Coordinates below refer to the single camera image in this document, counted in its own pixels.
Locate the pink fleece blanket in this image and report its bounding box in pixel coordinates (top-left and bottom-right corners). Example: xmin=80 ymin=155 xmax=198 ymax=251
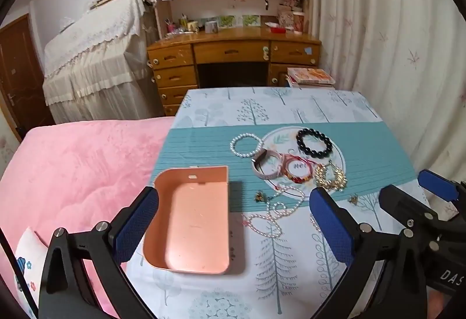
xmin=0 ymin=117 xmax=177 ymax=319

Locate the red string bracelet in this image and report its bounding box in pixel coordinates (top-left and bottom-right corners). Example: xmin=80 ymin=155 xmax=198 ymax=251
xmin=280 ymin=155 xmax=314 ymax=184

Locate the floral paper box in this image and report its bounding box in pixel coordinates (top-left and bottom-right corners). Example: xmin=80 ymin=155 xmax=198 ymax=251
xmin=277 ymin=5 xmax=295 ymax=29

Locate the pink plastic tray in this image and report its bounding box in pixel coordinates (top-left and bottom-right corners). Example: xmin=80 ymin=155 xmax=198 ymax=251
xmin=143 ymin=165 xmax=231 ymax=275

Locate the brown wooden door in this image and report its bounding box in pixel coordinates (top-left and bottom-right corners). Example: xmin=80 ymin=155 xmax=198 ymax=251
xmin=0 ymin=13 xmax=55 ymax=143

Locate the black bead bracelet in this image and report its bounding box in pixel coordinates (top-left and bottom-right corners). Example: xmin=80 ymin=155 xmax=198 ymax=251
xmin=296 ymin=128 xmax=333 ymax=159

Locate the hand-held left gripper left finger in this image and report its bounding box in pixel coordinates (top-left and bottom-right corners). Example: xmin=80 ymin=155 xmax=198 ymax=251
xmin=38 ymin=186 xmax=161 ymax=319

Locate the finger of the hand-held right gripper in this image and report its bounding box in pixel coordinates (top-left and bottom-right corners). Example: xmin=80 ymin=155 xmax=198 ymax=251
xmin=379 ymin=184 xmax=443 ymax=232
xmin=417 ymin=169 xmax=466 ymax=212

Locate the pink bangle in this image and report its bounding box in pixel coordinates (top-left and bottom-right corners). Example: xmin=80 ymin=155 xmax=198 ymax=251
xmin=252 ymin=150 xmax=284 ymax=180

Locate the white pearl necklace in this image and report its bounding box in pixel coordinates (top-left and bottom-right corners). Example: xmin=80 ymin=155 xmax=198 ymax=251
xmin=243 ymin=185 xmax=306 ymax=239

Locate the white floral curtain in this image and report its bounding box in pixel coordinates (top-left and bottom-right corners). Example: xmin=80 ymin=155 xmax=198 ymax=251
xmin=309 ymin=0 xmax=466 ymax=189

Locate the wooden desk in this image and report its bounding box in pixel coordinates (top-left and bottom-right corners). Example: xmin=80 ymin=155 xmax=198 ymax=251
xmin=146 ymin=28 xmax=323 ymax=116

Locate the white pillow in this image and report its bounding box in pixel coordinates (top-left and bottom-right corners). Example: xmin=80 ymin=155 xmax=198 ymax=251
xmin=14 ymin=227 xmax=50 ymax=312

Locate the gold leaf bracelet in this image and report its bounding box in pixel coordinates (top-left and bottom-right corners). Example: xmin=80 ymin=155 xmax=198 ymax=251
xmin=314 ymin=161 xmax=347 ymax=193

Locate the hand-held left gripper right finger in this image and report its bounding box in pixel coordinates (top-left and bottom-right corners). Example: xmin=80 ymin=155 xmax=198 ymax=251
xmin=309 ymin=187 xmax=428 ymax=319

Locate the stack of books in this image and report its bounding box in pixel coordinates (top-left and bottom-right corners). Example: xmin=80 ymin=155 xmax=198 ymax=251
xmin=285 ymin=67 xmax=336 ymax=90

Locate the white pearl bracelet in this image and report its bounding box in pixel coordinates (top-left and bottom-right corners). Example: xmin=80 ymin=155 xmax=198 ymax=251
xmin=229 ymin=133 xmax=264 ymax=160

